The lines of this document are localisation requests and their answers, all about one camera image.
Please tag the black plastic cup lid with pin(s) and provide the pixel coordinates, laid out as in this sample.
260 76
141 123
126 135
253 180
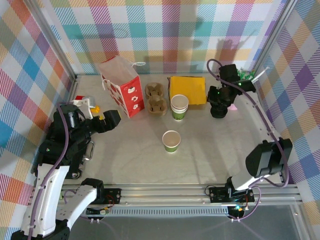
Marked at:
218 112
218 116

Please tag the red white paper gift bag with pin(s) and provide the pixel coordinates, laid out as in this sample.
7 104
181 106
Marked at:
130 97

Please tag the yellow paper napkin stack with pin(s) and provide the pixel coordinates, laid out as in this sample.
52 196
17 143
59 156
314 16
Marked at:
187 90

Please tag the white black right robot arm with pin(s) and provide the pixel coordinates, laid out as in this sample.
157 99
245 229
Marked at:
255 117

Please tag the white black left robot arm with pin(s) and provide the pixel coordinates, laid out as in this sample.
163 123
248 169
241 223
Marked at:
47 195

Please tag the small yellow object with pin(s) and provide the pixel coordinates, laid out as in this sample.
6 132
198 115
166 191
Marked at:
96 109

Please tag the silver metal latch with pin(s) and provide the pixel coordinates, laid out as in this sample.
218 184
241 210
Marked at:
90 150

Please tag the green white wrapped straw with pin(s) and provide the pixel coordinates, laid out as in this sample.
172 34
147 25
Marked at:
242 73
250 75

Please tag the left small circuit board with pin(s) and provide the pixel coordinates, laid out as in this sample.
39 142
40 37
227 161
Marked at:
100 212

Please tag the small circuit board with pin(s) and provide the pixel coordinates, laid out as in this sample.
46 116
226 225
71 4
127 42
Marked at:
238 208
100 212

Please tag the right small circuit board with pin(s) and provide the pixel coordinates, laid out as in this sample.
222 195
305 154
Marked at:
238 208

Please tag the aluminium right side rail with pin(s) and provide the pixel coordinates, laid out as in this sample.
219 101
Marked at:
265 117

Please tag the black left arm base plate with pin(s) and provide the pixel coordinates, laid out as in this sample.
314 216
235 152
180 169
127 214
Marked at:
113 196

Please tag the aluminium right corner post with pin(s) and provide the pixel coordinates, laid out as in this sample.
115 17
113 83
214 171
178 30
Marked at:
272 35

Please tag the aluminium corner post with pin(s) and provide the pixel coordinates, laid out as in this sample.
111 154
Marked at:
53 40
272 35

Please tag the aluminium front rail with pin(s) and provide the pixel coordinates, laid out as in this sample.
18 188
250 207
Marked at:
162 195

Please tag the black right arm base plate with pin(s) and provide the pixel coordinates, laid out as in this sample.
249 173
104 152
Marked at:
217 195

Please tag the aluminium left corner post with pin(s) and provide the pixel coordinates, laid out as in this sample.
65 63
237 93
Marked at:
53 40

